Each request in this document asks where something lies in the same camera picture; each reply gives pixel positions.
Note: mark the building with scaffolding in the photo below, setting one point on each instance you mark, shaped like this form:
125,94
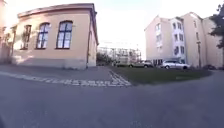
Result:
116,53

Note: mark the pale car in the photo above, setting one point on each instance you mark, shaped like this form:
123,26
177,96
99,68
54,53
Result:
141,64

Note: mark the cobblestone line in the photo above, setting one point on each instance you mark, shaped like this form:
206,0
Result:
83,82

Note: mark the grey asphalt road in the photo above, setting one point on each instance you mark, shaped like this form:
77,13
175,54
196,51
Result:
110,106

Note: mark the grass lawn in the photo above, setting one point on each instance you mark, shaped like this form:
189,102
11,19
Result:
153,75

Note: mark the grey paved forecourt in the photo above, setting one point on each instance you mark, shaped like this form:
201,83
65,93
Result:
66,72

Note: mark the silver car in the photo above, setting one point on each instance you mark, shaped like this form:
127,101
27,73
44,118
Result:
175,64

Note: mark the peach building with dark windows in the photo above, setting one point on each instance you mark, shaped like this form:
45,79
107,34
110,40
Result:
50,56

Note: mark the pale apartment building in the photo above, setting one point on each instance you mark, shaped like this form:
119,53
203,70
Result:
190,36

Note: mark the dark tree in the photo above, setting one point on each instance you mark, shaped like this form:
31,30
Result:
219,26

